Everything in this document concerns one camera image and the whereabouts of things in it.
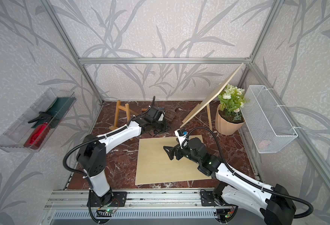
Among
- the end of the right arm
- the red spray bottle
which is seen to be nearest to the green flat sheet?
the red spray bottle

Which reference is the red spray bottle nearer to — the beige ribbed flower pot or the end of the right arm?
the end of the right arm

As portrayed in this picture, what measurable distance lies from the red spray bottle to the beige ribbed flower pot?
0.92 meters

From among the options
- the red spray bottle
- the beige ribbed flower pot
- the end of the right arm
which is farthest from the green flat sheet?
the beige ribbed flower pot

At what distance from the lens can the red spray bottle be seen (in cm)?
56

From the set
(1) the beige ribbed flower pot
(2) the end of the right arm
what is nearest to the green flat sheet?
(2) the end of the right arm

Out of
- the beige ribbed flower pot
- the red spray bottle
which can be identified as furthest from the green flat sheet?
the beige ribbed flower pot

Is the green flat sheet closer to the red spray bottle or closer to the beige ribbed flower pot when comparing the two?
the red spray bottle

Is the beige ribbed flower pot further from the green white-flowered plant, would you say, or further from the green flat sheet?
the green flat sheet

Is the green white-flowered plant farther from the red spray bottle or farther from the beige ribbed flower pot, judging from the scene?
the red spray bottle

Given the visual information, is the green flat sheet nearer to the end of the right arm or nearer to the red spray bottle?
the red spray bottle

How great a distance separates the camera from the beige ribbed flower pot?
87cm

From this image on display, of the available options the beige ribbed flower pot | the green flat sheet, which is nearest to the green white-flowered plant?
the beige ribbed flower pot

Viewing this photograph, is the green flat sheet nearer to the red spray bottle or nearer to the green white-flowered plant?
the red spray bottle
